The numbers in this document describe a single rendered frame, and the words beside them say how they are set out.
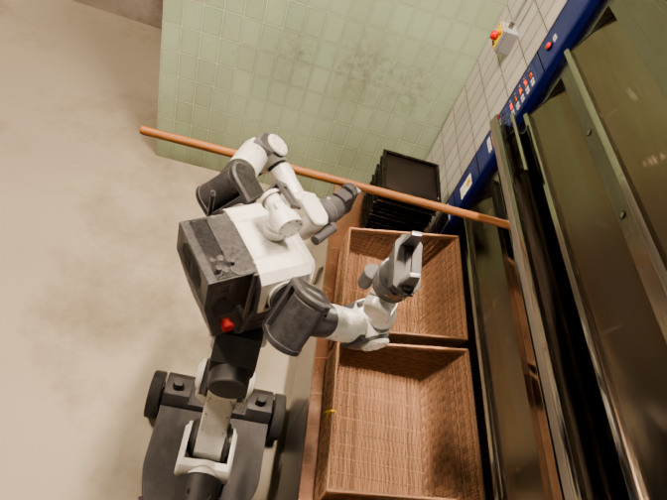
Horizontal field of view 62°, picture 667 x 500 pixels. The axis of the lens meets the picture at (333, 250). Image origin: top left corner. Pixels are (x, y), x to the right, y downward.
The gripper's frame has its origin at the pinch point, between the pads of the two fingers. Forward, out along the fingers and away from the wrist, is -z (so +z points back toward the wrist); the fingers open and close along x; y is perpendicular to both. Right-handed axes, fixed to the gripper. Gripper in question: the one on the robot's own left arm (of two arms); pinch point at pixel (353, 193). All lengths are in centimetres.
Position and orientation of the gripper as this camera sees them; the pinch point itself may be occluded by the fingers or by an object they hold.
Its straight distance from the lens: 189.9
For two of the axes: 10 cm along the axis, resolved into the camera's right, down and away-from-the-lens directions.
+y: 7.5, 6.1, -2.7
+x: -2.7, 6.4, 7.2
